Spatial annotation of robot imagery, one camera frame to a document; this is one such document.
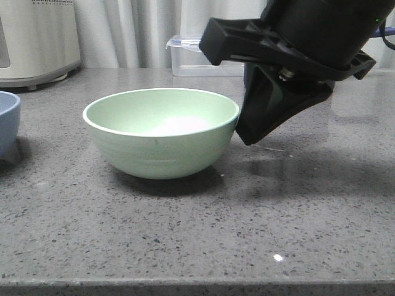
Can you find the dark blue saucepan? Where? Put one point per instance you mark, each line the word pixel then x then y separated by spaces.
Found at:
pixel 248 73

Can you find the clear plastic storage container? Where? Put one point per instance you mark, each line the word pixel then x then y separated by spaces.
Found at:
pixel 189 61

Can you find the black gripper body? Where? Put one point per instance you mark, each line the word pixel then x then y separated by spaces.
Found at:
pixel 318 38

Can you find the light green bowl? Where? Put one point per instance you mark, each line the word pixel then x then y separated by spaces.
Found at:
pixel 162 133

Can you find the grey curtain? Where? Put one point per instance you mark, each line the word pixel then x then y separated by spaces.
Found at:
pixel 134 34

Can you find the cream toaster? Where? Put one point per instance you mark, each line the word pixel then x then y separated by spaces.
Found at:
pixel 39 42

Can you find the light blue bowl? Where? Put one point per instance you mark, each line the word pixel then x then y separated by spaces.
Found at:
pixel 10 119

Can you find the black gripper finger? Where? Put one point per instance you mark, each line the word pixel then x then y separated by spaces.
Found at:
pixel 271 98

